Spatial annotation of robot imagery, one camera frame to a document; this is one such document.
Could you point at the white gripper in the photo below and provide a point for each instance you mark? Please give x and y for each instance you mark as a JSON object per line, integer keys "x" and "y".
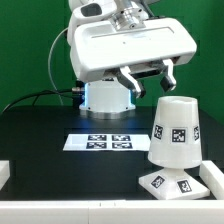
{"x": 98, "y": 47}

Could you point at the white lamp shade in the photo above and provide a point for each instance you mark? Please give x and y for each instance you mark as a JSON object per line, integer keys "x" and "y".
{"x": 175, "y": 140}

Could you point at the white lamp base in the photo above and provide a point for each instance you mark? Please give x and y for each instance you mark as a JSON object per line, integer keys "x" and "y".
{"x": 173, "y": 184}

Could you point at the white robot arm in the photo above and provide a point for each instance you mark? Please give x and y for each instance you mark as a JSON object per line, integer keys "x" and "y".
{"x": 107, "y": 98}

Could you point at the white paper with tags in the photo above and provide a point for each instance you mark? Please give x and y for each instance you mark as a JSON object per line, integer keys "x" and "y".
{"x": 107, "y": 142}

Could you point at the black camera on stand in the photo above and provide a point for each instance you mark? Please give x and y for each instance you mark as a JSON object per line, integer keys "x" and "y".
{"x": 79, "y": 87}

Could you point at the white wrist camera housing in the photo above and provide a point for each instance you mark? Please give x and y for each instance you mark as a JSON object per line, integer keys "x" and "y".
{"x": 88, "y": 11}

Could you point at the white left rail block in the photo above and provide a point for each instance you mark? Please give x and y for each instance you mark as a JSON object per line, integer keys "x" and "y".
{"x": 4, "y": 172}

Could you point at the white front rail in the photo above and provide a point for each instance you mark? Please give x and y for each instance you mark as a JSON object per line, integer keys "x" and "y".
{"x": 112, "y": 212}

